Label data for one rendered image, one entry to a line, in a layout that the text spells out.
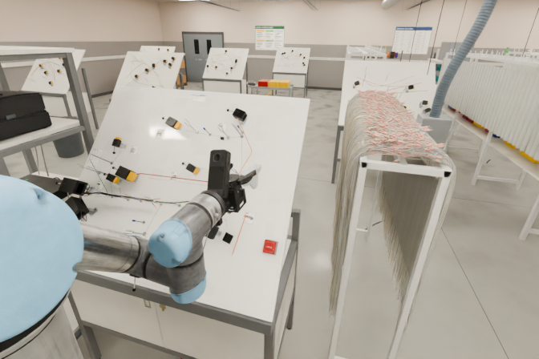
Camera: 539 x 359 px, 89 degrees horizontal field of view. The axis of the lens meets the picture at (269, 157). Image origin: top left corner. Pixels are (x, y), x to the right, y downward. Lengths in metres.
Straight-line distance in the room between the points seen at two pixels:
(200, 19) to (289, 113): 12.17
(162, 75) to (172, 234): 5.09
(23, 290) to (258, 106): 1.28
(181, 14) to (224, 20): 1.96
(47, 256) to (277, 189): 1.07
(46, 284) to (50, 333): 0.08
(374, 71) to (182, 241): 3.94
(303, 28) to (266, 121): 10.78
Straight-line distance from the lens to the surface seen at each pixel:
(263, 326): 1.30
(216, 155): 0.66
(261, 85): 6.09
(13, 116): 1.76
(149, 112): 1.72
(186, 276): 0.60
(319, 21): 12.04
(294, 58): 10.18
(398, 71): 4.31
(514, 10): 13.15
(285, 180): 1.28
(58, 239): 0.31
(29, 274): 0.30
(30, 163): 2.41
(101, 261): 0.59
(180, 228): 0.53
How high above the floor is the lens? 1.91
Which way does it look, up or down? 23 degrees down
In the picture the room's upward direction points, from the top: 1 degrees clockwise
